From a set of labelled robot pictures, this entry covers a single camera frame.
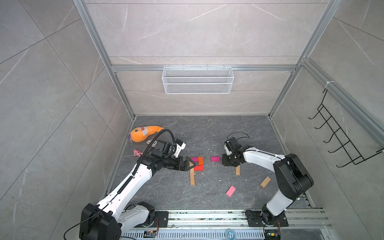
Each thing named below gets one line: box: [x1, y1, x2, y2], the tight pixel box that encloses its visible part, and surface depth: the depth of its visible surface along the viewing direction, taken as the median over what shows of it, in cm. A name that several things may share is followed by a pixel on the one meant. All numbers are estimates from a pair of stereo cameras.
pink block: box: [226, 185, 237, 197], surface depth 84 cm
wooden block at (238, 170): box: [236, 165, 241, 176], surface depth 91 cm
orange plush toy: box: [128, 125, 164, 143], surface depth 100 cm
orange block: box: [198, 156, 204, 166], surface depth 95 cm
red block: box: [194, 165, 205, 172], surface depth 94 cm
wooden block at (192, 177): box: [190, 169, 195, 186], surface depth 88 cm
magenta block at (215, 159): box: [210, 156, 221, 162], surface depth 97 cm
